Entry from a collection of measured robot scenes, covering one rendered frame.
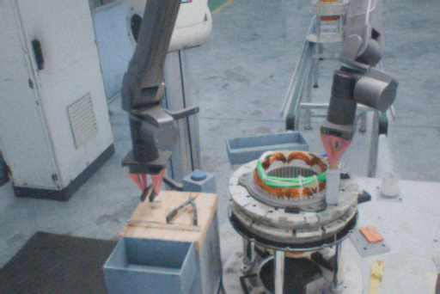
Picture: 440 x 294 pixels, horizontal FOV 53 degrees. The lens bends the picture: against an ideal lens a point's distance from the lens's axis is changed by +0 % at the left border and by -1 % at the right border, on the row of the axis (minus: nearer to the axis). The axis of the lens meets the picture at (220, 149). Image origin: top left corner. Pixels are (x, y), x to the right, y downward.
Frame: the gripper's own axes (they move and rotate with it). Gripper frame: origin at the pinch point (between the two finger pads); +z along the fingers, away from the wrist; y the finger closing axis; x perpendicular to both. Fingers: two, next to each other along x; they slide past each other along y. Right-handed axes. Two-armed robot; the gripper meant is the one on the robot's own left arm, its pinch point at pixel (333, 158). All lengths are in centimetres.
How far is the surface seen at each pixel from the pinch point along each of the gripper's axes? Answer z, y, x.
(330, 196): 9.0, -1.0, -0.7
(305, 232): 15.3, -8.3, 2.5
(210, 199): 16.9, -2.7, 28.1
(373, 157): 79, 176, -5
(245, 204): 13.1, -6.7, 17.6
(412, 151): 109, 266, -31
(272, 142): 18, 40, 25
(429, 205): 38, 58, -28
